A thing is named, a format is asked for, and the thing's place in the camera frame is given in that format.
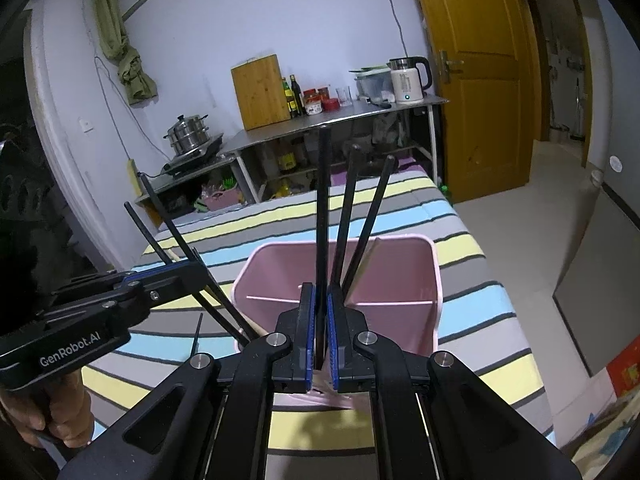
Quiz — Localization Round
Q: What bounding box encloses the green cloth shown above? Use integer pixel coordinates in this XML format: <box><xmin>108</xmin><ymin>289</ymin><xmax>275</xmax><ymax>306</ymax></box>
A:
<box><xmin>94</xmin><ymin>0</ymin><xmax>160</xmax><ymax>107</ymax></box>

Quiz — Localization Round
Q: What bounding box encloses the person's left hand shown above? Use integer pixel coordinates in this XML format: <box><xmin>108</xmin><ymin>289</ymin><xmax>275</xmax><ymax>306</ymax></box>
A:
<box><xmin>0</xmin><ymin>365</ymin><xmax>94</xmax><ymax>449</ymax></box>

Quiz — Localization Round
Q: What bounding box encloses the dark glass bottle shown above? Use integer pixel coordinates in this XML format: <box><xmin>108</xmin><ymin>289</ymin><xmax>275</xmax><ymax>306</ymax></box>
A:
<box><xmin>289</xmin><ymin>75</ymin><xmax>305</xmax><ymax>117</ymax></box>

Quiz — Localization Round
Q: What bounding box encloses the tall metal shelf table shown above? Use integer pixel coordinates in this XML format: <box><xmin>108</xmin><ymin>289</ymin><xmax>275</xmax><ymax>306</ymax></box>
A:
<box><xmin>222</xmin><ymin>95</ymin><xmax>448</xmax><ymax>201</ymax></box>

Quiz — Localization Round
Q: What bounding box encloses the pink basket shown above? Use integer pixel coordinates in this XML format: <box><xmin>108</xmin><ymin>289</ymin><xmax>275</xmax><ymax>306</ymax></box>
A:
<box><xmin>200</xmin><ymin>182</ymin><xmax>246</xmax><ymax>212</ymax></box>

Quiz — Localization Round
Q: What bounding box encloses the black induction cooker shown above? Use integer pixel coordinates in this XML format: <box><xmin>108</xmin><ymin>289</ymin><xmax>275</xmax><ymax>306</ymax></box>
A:
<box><xmin>161</xmin><ymin>132</ymin><xmax>225</xmax><ymax>177</ymax></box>

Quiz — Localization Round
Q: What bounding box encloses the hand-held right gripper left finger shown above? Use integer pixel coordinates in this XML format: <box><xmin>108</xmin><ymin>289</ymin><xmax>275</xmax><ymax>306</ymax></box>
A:
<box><xmin>57</xmin><ymin>282</ymin><xmax>317</xmax><ymax>480</ymax></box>

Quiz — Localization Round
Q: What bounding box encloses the grey wall cable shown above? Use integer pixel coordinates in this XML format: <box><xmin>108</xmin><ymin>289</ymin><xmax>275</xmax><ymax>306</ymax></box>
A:
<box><xmin>95</xmin><ymin>55</ymin><xmax>172</xmax><ymax>167</ymax></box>

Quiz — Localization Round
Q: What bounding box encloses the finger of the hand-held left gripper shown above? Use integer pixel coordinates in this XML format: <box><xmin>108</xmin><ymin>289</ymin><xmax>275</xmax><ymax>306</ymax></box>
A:
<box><xmin>52</xmin><ymin>258</ymin><xmax>201</xmax><ymax>307</ymax></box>
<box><xmin>42</xmin><ymin>264</ymin><xmax>209</xmax><ymax>331</ymax></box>

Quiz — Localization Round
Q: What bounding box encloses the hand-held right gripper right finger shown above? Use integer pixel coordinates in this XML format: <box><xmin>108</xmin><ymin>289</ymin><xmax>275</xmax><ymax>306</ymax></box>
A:
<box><xmin>326</xmin><ymin>292</ymin><xmax>583</xmax><ymax>480</ymax></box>

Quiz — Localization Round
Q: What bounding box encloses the white electric kettle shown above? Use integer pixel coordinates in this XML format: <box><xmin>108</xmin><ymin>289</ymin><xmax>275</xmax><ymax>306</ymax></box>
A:
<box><xmin>389</xmin><ymin>56</ymin><xmax>432</xmax><ymax>106</ymax></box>

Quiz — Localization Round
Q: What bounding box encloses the clear storage container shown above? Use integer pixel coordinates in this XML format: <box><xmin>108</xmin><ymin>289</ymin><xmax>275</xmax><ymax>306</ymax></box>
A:
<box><xmin>353</xmin><ymin>66</ymin><xmax>394</xmax><ymax>104</ymax></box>

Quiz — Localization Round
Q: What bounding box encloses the steel steamer pot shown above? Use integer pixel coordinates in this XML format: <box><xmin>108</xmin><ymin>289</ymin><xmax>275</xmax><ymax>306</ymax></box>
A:
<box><xmin>164</xmin><ymin>114</ymin><xmax>211</xmax><ymax>157</ymax></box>

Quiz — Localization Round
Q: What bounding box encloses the red box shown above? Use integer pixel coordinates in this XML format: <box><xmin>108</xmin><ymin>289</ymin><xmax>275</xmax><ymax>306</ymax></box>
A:
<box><xmin>606</xmin><ymin>335</ymin><xmax>640</xmax><ymax>402</ymax></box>

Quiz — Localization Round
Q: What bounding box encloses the striped sheet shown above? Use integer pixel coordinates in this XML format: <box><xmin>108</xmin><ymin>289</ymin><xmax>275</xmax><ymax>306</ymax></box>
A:
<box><xmin>80</xmin><ymin>167</ymin><xmax>556</xmax><ymax>480</ymax></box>

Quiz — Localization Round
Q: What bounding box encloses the yellow wooden door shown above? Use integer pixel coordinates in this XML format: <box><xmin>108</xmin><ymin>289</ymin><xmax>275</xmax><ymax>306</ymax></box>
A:
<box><xmin>402</xmin><ymin>0</ymin><xmax>546</xmax><ymax>206</ymax></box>

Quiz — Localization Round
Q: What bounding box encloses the pink utensil holder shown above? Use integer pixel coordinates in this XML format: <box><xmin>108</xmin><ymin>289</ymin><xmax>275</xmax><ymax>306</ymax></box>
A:
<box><xmin>231</xmin><ymin>234</ymin><xmax>443</xmax><ymax>411</ymax></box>

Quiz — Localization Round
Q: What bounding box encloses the low metal table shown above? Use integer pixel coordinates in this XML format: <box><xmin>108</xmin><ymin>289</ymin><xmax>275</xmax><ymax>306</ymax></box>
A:
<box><xmin>134</xmin><ymin>150</ymin><xmax>268</xmax><ymax>216</ymax></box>

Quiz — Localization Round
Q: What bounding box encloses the bamboo cutting board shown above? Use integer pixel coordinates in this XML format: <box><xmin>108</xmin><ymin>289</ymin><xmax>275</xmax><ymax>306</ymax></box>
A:
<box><xmin>231</xmin><ymin>55</ymin><xmax>292</xmax><ymax>132</ymax></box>

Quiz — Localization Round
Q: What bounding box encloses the grey board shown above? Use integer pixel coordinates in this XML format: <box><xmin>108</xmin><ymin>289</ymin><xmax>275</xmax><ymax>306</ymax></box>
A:
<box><xmin>552</xmin><ymin>187</ymin><xmax>640</xmax><ymax>377</ymax></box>

